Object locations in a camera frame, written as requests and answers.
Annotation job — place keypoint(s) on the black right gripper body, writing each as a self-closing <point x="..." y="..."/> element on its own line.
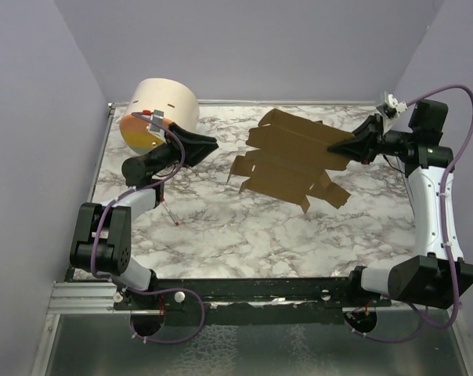
<point x="391" y="143"/>

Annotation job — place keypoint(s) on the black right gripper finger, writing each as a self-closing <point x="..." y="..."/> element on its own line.
<point x="369" y="130"/>
<point x="362" y="150"/>

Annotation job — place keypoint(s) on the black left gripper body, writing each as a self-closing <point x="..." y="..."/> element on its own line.
<point x="164" y="155"/>

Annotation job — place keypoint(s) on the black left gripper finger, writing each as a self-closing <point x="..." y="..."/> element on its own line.
<point x="194" y="154"/>
<point x="192" y="141"/>

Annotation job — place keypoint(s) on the brown cardboard box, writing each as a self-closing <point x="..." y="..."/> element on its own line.
<point x="290" y="161"/>

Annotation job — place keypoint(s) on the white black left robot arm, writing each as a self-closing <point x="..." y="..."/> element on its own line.
<point x="102" y="240"/>

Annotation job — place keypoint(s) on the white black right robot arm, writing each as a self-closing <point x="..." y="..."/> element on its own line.
<point x="437" y="271"/>

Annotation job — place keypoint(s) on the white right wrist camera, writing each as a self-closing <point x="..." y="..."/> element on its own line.
<point x="390" y="109"/>

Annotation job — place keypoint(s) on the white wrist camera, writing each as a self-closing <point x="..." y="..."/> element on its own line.
<point x="157" y="123"/>
<point x="390" y="109"/>

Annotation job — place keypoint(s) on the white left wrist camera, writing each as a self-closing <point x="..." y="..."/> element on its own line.
<point x="157" y="123"/>

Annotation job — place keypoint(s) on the aluminium frame rail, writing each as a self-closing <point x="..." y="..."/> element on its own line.
<point x="82" y="298"/>

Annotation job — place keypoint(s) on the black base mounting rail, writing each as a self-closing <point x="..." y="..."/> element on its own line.
<point x="246" y="301"/>

